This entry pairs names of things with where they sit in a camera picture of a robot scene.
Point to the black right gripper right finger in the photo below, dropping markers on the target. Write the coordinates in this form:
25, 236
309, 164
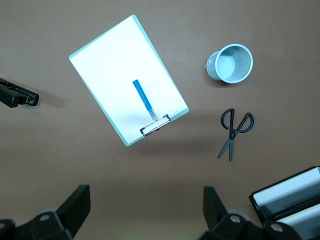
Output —
217, 215

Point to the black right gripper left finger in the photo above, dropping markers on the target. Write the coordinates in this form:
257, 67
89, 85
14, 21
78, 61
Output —
67, 210

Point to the blue marker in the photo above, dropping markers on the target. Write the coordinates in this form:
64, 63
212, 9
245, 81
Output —
141, 95

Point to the black stacked paper tray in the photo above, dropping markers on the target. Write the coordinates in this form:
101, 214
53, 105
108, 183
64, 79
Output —
287, 190

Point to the teal clipboard with metal clip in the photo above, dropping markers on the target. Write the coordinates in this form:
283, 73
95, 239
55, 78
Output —
156, 125

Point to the black stapler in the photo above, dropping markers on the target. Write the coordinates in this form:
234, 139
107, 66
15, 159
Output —
10, 96

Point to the white paper sheet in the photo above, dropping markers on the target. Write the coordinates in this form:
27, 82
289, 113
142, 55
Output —
120, 70

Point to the light blue mesh pen cup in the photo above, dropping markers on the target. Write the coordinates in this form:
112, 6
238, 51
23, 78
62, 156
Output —
232, 65

